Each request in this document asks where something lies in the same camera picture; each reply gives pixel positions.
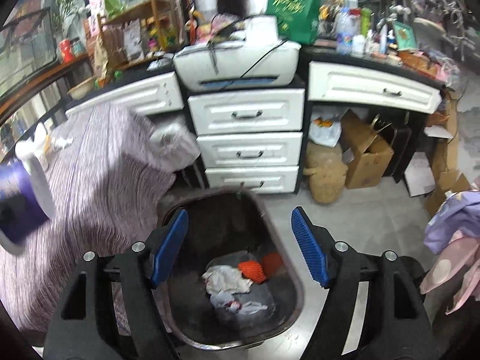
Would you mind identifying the crumpled white tissue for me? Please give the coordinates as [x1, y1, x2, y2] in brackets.
[202, 265, 253, 295]

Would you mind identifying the white printed plastic bag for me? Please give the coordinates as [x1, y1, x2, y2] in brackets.
[210, 292, 268, 315]

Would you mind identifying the red tin can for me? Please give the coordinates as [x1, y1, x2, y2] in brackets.
[58, 38, 75, 63]

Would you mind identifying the wooden shelf rack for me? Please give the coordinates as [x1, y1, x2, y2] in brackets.
[96, 0, 180, 72]

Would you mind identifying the green tote bag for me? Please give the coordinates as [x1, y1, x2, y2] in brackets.
[266, 0, 324, 45]

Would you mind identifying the glass tank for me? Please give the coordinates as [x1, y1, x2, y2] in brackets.
[1, 8, 58, 97]

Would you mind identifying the brown cardboard box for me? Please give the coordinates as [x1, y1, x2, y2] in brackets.
[341, 110, 394, 189]

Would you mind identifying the cream plastic bowl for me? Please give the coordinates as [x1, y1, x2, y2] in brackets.
[67, 77, 95, 100]

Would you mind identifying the white red plastic bag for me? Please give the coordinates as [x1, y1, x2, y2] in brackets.
[308, 111, 342, 148]

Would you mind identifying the white printer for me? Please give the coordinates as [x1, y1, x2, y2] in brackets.
[173, 15, 301, 93]

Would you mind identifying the white drawer cabinet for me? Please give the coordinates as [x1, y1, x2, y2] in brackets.
[188, 88, 305, 194]

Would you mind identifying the black trash bin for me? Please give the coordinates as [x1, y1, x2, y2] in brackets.
[157, 189, 304, 351]

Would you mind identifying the white toilet paper roll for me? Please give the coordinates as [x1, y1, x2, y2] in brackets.
[15, 134, 73, 169]

